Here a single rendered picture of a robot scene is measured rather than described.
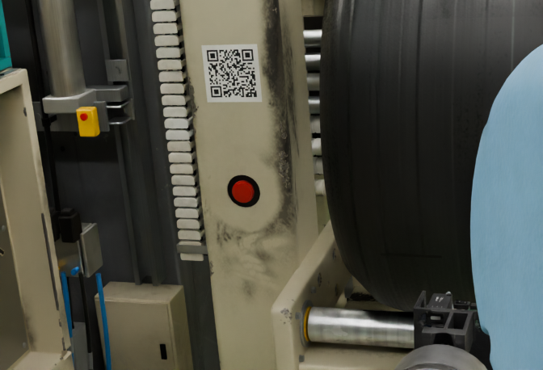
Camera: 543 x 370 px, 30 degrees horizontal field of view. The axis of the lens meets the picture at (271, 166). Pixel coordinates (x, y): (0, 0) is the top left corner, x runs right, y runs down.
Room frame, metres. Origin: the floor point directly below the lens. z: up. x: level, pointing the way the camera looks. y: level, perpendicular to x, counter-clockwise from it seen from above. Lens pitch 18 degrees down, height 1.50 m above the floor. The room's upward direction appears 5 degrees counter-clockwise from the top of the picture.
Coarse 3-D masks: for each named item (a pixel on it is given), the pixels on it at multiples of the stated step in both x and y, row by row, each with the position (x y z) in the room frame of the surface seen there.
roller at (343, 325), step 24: (312, 312) 1.18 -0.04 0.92; (336, 312) 1.17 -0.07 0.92; (360, 312) 1.16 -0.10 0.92; (384, 312) 1.16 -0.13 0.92; (408, 312) 1.15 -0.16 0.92; (312, 336) 1.16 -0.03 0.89; (336, 336) 1.15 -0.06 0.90; (360, 336) 1.14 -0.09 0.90; (384, 336) 1.13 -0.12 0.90; (408, 336) 1.12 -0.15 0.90
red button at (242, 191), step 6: (234, 186) 1.27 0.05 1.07; (240, 186) 1.27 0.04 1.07; (246, 186) 1.26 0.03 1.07; (252, 186) 1.27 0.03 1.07; (234, 192) 1.27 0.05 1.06; (240, 192) 1.27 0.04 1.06; (246, 192) 1.26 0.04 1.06; (252, 192) 1.26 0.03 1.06; (234, 198) 1.27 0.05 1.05; (240, 198) 1.27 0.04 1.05; (246, 198) 1.26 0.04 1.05
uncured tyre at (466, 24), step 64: (384, 0) 1.06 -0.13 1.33; (448, 0) 1.04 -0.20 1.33; (512, 0) 1.01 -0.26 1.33; (320, 64) 1.09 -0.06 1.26; (384, 64) 1.03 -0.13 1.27; (448, 64) 1.01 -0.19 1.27; (512, 64) 0.98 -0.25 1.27; (320, 128) 1.07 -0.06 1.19; (384, 128) 1.01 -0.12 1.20; (448, 128) 0.99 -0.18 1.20; (384, 192) 1.01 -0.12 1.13; (448, 192) 0.99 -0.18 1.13; (384, 256) 1.04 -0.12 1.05; (448, 256) 1.01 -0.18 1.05
